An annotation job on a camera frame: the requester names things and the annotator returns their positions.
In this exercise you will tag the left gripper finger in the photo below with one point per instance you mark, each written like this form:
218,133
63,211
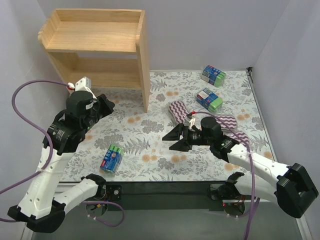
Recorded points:
94,119
106,106

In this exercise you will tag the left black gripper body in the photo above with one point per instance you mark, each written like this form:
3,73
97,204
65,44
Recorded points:
102,107

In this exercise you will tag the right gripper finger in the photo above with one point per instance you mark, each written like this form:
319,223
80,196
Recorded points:
183,145
179,132

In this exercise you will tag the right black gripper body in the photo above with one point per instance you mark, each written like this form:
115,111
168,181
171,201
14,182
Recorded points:
185,136

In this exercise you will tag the blue green sponge pack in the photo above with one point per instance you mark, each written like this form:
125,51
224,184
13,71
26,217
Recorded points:
209,100
112,159
213,76

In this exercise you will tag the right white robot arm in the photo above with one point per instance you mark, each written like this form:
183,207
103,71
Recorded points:
290,186

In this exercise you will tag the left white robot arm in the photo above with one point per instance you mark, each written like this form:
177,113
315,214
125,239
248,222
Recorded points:
40,208

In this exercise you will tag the wooden two-tier shelf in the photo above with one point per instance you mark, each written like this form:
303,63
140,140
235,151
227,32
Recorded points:
108,46

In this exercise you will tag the pink wavy sponge middle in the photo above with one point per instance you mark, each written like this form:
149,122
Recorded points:
227,122

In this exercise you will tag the pink wavy sponge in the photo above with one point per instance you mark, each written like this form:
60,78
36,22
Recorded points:
239,136
227,122
178,111

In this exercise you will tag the pink wavy sponge left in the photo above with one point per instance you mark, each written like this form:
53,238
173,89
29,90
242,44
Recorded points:
178,111

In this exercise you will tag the pink wavy sponge right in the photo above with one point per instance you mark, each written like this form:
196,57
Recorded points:
239,136

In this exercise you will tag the floral patterned table mat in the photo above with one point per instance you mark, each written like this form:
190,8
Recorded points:
139,133

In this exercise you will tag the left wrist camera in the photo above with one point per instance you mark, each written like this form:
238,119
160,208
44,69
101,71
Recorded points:
82,85

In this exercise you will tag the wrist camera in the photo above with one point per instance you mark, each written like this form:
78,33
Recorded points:
189,121
82,85

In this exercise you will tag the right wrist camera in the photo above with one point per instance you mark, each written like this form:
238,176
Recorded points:
189,121

